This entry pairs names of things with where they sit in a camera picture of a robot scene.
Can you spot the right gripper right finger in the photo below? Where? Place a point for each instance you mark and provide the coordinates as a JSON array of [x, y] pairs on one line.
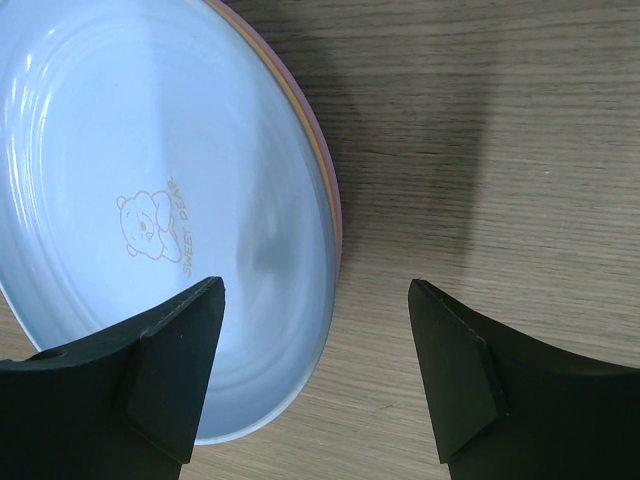
[[504, 405]]

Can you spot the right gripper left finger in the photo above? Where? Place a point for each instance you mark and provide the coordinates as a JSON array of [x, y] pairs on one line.
[[123, 403]]

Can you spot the blue plate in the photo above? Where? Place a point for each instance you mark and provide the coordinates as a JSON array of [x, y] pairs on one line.
[[145, 146]]

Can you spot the pink plate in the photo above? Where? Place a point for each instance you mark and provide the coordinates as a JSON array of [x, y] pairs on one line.
[[325, 160]]

